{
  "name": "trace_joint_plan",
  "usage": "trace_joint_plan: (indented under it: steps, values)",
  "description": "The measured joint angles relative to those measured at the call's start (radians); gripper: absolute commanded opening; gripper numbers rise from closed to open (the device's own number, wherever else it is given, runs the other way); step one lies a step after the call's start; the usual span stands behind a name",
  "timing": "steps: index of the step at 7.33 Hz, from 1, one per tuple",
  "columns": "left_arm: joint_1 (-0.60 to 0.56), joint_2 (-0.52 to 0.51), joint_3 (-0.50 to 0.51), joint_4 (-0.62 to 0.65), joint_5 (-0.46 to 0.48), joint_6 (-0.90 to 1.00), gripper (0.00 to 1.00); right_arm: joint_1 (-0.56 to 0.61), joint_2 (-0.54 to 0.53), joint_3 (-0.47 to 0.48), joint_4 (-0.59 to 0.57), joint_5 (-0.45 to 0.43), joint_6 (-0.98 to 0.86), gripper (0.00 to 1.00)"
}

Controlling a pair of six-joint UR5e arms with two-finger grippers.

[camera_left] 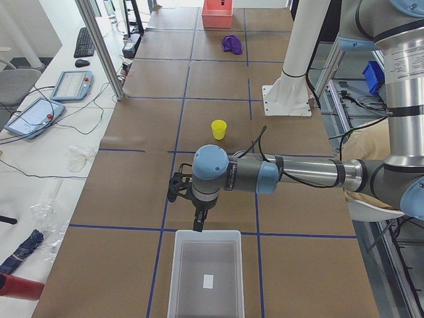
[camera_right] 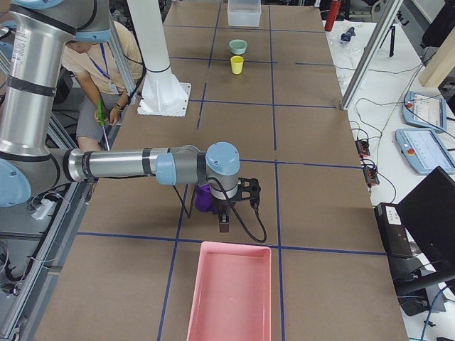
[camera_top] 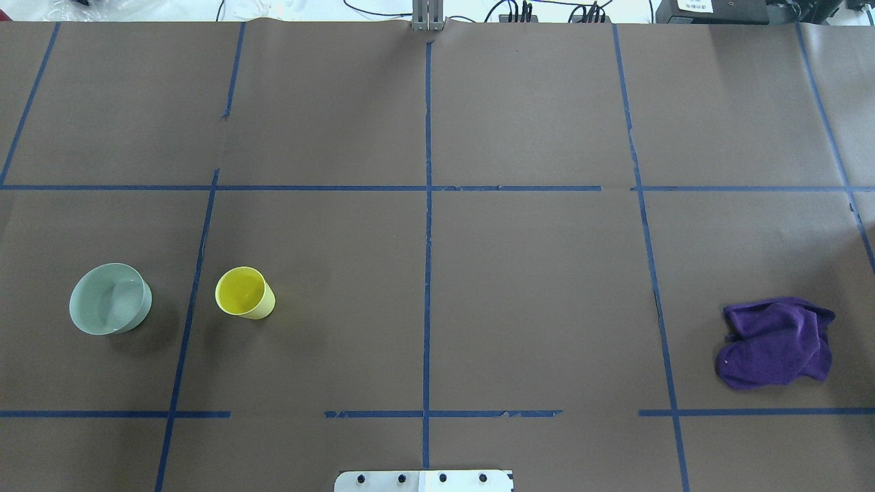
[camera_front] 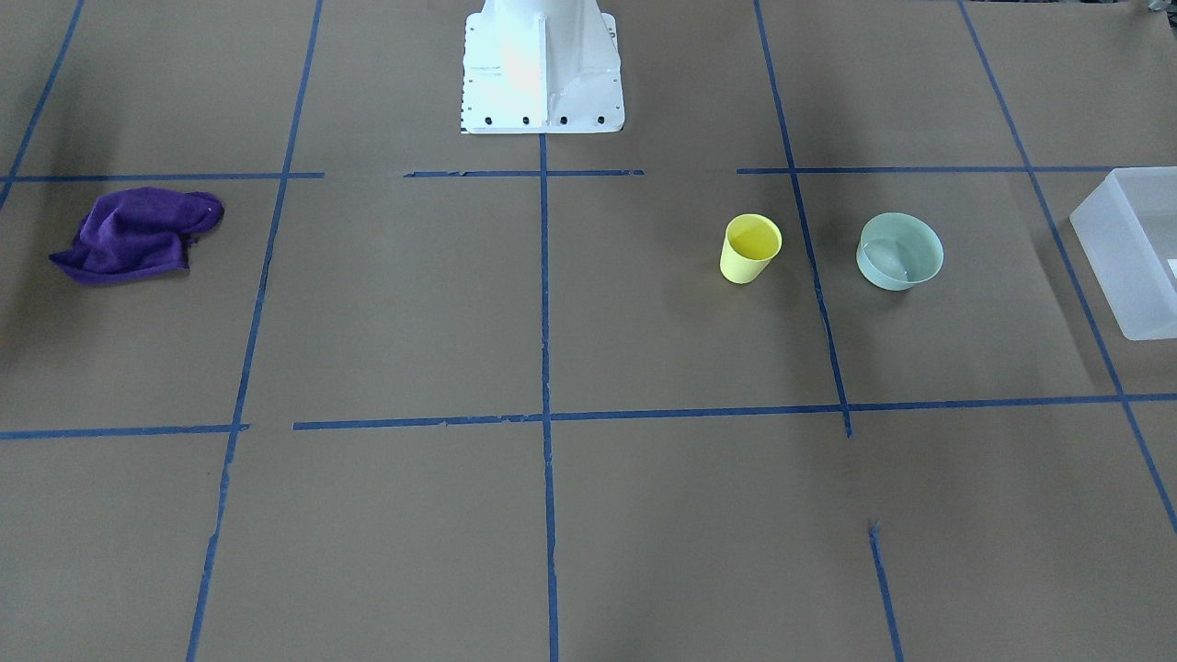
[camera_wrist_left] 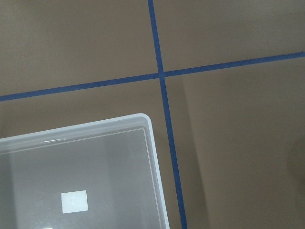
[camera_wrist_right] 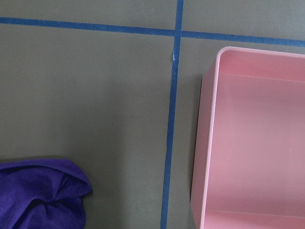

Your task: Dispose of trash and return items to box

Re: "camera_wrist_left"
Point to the translucent plastic storage box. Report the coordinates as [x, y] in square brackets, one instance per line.
[114, 160]

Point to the white square label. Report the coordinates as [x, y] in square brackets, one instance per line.
[72, 202]

